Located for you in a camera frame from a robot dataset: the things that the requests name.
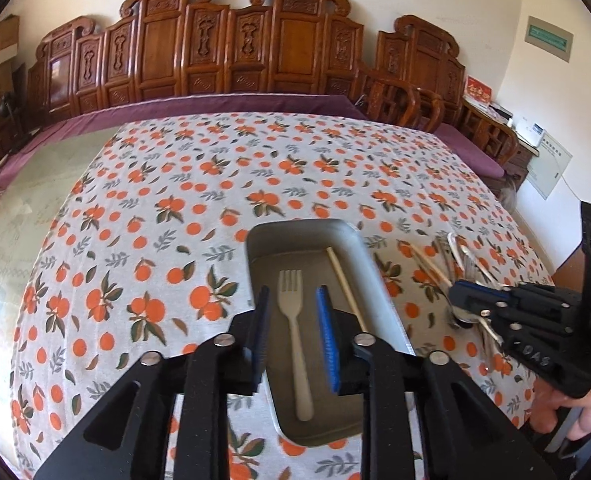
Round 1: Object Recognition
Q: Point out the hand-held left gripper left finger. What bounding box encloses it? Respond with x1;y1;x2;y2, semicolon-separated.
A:
33;285;271;480

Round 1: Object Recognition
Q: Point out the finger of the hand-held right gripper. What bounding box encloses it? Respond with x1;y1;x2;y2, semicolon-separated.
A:
453;306;582;350
449;280;582;312

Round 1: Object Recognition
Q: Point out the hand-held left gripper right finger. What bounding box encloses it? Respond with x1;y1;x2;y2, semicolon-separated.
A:
315;285;559;480

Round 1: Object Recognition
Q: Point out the metal spoon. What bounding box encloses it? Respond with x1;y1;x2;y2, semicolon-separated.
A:
448;305;479;332

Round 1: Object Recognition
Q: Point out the cream plastic utensil handle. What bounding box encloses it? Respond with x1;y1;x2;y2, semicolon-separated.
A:
478;320;504;362

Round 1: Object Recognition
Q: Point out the cream plastic fork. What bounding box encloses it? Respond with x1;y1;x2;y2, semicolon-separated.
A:
278;269;305;422

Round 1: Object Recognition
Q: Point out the wooden chopstick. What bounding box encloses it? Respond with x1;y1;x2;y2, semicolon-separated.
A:
408;244;453;288
414;255;451;291
325;246;367;333

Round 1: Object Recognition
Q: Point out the grey metal tray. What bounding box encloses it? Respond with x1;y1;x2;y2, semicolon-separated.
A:
246;219;416;448

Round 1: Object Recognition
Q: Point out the metal fork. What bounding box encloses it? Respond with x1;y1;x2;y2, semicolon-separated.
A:
463;250;500;289

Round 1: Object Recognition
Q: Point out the carved wooden side table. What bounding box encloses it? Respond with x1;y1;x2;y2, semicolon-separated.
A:
458;97;531;186

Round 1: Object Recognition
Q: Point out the white device box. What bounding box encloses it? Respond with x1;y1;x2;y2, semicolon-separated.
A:
513;116;546;147

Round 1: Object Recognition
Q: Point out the orange print tablecloth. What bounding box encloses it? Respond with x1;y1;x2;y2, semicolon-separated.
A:
6;111;559;480

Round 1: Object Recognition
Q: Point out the stack of papers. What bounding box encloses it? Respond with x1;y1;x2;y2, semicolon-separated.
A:
488;102;514;124

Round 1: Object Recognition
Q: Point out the red card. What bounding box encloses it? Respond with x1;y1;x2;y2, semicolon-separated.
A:
467;76;492;107

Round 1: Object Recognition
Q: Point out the wooden armchair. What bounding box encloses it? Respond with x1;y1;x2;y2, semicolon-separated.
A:
353;67;446;128

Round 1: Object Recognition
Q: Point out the narrow carved wooden sofa back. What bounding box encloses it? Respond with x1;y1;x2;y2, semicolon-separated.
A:
375;14;469;126

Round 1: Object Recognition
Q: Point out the green wall sign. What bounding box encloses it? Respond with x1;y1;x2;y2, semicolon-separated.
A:
524;15;575;63

